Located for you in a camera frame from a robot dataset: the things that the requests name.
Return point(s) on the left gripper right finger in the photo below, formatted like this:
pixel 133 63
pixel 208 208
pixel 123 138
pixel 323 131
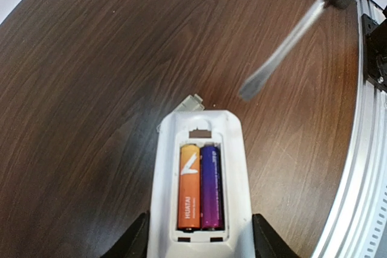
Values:
pixel 268 243

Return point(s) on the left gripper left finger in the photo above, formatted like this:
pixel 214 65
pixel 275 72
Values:
pixel 134 241

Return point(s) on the white remote control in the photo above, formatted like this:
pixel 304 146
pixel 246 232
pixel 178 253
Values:
pixel 200 205

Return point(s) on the grey battery cover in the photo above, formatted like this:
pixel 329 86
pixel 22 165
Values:
pixel 192 103

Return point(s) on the yellow handled screwdriver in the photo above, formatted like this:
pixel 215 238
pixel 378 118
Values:
pixel 258 79

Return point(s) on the orange battery in white remote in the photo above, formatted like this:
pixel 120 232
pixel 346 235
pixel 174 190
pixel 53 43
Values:
pixel 189 188

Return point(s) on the purple battery in white remote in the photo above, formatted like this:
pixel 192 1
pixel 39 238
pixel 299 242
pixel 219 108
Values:
pixel 211 189

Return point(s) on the aluminium front rail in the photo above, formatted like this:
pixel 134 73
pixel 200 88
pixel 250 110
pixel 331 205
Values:
pixel 356 224

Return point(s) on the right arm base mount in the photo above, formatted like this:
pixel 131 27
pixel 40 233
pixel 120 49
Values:
pixel 374 45

